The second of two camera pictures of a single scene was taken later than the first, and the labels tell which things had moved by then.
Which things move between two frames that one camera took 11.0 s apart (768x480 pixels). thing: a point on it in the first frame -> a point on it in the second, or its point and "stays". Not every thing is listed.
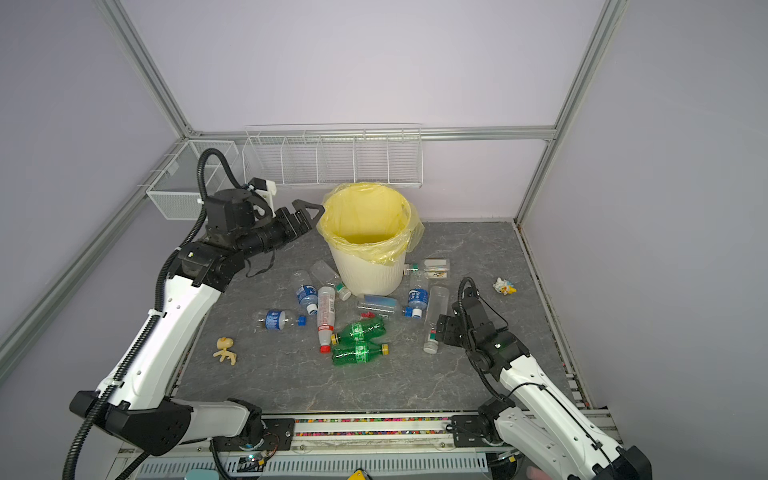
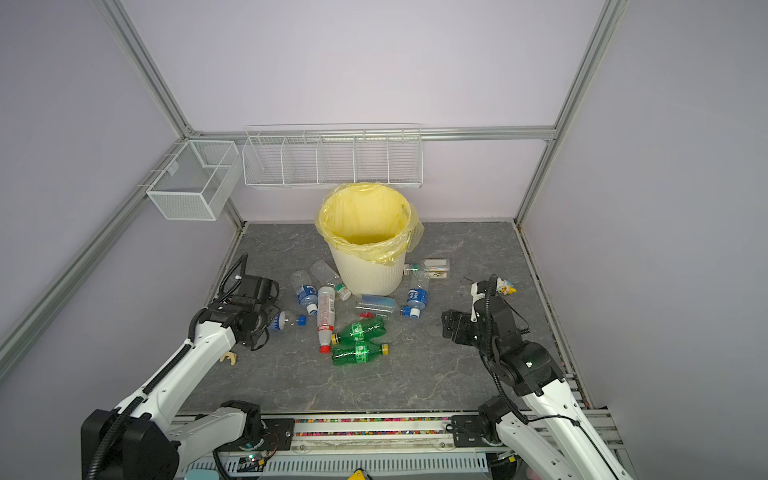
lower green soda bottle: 356,353 stays
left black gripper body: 274,233 -> 266,315
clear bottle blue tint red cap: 370,305 stays
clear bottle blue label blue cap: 279,320 stays
